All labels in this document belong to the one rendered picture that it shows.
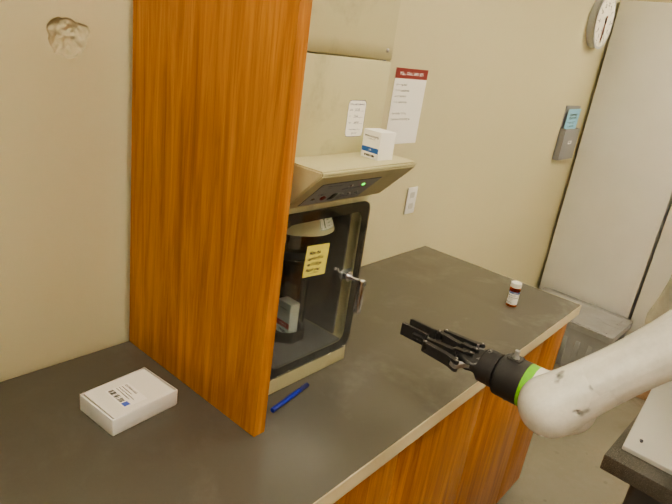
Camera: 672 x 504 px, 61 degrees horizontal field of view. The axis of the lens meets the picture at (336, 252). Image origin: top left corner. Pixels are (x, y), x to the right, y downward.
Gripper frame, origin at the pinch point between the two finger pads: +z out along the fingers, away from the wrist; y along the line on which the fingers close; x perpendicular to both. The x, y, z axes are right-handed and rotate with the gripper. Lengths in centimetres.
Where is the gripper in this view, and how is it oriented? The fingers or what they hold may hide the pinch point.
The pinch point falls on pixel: (418, 331)
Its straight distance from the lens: 133.2
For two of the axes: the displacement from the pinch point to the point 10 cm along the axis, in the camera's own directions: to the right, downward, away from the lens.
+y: -6.5, 1.6, -7.4
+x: -1.4, 9.3, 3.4
